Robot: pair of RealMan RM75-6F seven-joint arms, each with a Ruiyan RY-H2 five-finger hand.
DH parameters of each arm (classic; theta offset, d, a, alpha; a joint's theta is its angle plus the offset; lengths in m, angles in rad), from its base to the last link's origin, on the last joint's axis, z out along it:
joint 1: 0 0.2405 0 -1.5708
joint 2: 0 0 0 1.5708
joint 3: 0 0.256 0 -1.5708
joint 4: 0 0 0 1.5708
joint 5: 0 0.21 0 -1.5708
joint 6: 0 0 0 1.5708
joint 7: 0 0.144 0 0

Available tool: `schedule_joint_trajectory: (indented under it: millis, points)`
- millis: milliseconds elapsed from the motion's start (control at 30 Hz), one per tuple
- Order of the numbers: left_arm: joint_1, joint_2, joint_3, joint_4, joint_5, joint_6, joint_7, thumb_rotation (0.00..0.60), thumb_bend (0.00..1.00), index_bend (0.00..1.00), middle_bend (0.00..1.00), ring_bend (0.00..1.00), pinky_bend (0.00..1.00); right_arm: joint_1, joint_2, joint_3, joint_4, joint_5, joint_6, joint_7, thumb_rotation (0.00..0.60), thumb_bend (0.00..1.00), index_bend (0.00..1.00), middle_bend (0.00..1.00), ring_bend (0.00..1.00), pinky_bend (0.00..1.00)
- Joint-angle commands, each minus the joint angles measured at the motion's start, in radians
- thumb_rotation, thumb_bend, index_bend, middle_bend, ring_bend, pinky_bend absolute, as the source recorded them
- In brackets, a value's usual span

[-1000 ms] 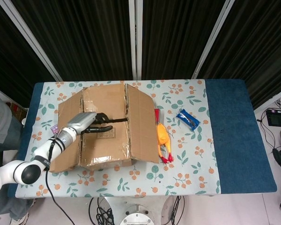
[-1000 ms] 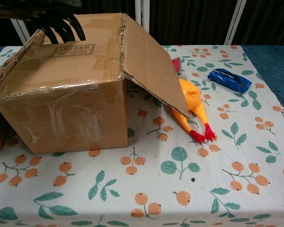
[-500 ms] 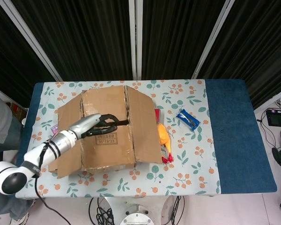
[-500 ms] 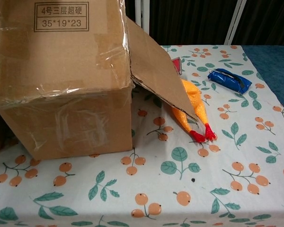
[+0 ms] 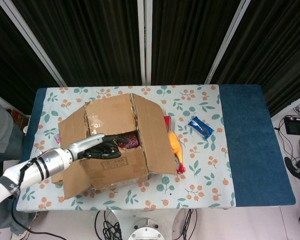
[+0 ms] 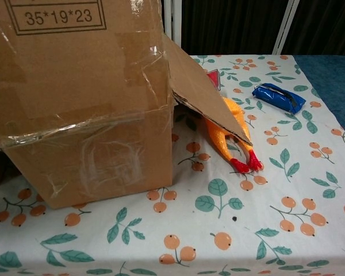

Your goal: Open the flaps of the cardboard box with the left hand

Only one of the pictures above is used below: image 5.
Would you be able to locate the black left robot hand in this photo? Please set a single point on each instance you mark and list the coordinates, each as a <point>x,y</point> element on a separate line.
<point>100,151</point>

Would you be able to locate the large brown cardboard box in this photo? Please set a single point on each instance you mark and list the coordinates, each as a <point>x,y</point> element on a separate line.
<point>150,140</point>

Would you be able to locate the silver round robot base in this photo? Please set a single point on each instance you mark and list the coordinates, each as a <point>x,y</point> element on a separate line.
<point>146,228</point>

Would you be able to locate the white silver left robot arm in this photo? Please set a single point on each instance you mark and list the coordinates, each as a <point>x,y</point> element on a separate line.
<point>47,163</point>

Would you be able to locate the pink glitter packet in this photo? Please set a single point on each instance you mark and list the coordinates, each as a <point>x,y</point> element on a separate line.
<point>132,143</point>

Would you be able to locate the small purple pink packet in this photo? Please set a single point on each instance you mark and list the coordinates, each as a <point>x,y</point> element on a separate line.
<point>58,138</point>

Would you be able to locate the red flat clear-cased packet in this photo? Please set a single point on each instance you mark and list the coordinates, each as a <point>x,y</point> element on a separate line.
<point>168,123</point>

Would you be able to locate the yellow rubber chicken toy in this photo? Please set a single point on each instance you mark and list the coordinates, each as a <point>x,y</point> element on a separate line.
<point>176,147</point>

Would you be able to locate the person in grey shirt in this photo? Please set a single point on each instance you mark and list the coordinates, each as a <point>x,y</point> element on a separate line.
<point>2,125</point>

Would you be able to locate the blue snack packet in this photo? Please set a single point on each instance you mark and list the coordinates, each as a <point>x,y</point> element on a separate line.
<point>200,127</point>

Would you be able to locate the white orange-fruit print tablecloth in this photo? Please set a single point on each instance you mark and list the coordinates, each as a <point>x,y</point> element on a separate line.
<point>202,175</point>

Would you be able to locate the teal blue table cover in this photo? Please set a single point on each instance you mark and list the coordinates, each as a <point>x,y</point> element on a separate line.
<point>252,140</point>

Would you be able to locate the black screen device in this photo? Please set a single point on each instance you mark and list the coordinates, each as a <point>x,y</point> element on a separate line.
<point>296,125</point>

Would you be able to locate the white screen frame post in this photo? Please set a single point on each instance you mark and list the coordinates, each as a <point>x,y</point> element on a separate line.
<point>32,42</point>
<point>290,103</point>
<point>227,42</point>
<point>145,42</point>

